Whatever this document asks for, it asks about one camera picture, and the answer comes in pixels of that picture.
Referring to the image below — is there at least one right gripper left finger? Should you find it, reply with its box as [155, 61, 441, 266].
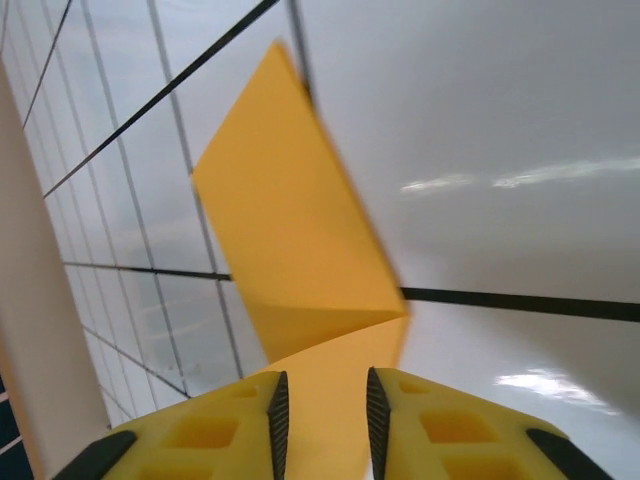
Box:
[54, 369, 290, 480]

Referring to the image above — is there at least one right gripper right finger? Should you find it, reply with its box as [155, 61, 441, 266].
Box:
[366, 366, 619, 480]

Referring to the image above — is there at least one orange paper sheet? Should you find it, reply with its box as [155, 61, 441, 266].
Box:
[191, 39, 411, 480]

